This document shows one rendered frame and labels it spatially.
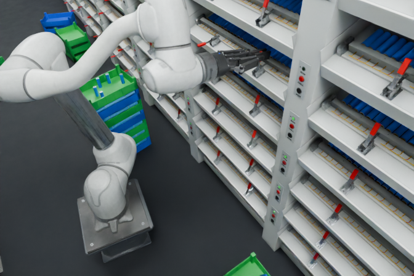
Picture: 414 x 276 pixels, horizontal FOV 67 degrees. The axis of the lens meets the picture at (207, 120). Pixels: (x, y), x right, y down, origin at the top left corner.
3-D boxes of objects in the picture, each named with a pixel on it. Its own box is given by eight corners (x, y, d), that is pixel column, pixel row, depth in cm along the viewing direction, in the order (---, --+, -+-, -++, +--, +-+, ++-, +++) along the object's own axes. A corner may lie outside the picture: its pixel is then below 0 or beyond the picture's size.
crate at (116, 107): (95, 123, 174) (91, 113, 169) (79, 106, 185) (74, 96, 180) (140, 98, 188) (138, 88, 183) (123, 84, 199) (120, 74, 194)
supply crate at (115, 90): (91, 113, 169) (87, 101, 163) (74, 96, 180) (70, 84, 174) (138, 88, 183) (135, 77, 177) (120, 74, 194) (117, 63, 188)
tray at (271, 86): (286, 109, 104) (283, 92, 97) (190, 38, 142) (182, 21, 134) (329, 73, 107) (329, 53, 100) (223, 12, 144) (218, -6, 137)
